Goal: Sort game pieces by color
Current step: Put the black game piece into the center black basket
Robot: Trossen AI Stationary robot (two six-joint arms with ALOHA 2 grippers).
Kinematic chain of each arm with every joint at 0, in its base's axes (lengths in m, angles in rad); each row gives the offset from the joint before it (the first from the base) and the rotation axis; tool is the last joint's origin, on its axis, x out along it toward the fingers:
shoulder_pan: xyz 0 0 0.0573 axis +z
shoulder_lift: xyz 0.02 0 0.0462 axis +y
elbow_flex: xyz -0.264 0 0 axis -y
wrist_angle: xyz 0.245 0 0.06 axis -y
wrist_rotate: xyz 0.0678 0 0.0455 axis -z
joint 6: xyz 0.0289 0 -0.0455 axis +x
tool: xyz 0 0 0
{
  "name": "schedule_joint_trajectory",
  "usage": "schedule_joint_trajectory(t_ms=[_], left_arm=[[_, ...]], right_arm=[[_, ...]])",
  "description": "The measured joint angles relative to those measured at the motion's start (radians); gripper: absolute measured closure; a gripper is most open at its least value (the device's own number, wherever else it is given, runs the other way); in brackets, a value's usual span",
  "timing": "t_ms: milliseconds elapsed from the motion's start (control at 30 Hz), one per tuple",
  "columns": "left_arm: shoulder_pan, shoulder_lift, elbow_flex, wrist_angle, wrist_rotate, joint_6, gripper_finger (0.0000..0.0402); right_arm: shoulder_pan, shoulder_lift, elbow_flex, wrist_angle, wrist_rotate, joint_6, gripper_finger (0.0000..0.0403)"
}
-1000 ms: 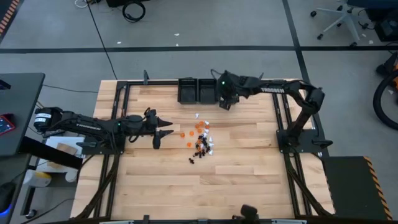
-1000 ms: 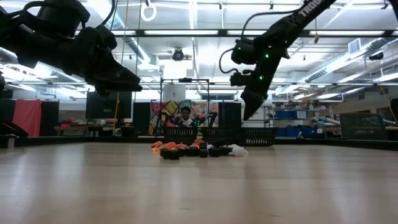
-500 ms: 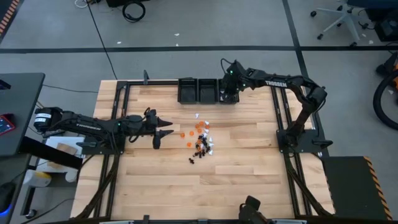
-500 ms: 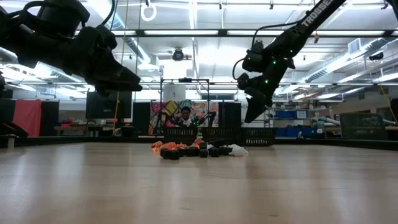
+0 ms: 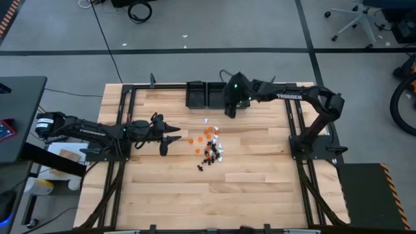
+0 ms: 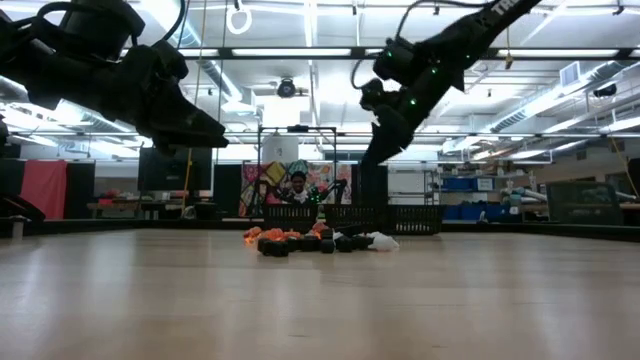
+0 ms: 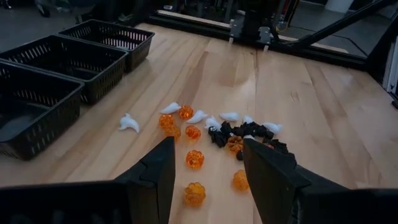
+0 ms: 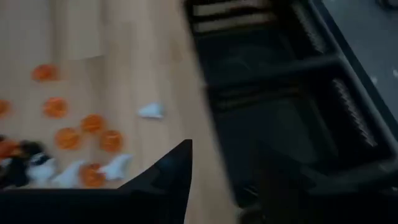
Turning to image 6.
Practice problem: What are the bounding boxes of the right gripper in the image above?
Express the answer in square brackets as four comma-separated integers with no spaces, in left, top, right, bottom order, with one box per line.
[360,87,441,167]

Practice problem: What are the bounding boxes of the hanging cable with plug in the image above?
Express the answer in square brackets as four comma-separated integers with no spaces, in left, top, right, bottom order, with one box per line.
[503,24,515,70]

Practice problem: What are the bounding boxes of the person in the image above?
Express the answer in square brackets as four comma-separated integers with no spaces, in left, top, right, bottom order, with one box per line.
[284,170,317,205]

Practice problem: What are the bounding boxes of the red cloth panel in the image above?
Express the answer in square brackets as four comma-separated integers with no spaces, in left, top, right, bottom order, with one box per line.
[20,159,68,220]

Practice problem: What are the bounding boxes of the black monitor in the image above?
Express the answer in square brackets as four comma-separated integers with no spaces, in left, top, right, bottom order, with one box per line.
[138,146,214,192]

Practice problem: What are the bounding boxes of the white ceiling vent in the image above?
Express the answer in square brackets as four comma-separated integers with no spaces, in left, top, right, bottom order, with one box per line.
[559,61,582,87]

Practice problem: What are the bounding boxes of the black partition panel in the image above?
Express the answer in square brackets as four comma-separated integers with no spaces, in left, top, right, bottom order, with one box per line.
[66,160,96,220]
[351,163,389,206]
[0,158,25,199]
[213,163,243,217]

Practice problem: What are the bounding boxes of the white hanging ring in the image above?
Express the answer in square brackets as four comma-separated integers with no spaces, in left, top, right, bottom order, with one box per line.
[225,3,253,36]

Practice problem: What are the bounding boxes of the black overhead frame beam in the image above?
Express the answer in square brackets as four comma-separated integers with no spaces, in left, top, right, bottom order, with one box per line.
[122,46,640,61]

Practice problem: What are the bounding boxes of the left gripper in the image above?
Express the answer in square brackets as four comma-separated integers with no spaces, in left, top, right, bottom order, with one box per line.
[148,74,230,157]

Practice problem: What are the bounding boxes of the black right camera cable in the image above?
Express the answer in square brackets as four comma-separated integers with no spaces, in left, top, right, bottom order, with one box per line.
[349,58,376,92]

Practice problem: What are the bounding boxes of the cluttered work table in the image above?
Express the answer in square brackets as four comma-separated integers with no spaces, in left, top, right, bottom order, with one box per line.
[87,189,216,221]

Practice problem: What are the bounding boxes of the blue storage bins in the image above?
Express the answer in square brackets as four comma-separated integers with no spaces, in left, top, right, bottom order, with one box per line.
[442,175,512,222]

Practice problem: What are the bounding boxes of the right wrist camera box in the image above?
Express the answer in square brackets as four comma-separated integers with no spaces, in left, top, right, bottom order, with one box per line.
[358,78,387,112]

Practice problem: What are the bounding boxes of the black metal rig frame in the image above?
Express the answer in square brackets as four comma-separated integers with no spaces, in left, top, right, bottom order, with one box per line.
[257,124,337,217]

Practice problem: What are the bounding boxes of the black table frame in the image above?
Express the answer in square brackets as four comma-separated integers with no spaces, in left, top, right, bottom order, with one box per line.
[0,215,640,244]

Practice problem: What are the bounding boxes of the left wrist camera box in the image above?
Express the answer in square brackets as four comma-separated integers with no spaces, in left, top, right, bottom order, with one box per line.
[151,39,190,77]

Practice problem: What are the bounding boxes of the colourful patterned backdrop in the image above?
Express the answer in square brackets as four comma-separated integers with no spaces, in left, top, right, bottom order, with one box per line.
[239,159,353,219]

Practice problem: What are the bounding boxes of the white box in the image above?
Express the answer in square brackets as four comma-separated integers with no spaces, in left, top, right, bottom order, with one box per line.
[262,135,300,164]

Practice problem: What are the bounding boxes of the black overhead camera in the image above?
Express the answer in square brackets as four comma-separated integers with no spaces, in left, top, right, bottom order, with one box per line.
[276,77,298,99]

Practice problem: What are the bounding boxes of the yellow pole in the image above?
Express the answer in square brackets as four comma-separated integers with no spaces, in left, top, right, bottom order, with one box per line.
[182,147,194,216]

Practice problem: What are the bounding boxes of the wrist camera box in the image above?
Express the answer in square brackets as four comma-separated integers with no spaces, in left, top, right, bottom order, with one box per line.
[151,39,190,77]
[358,78,387,112]

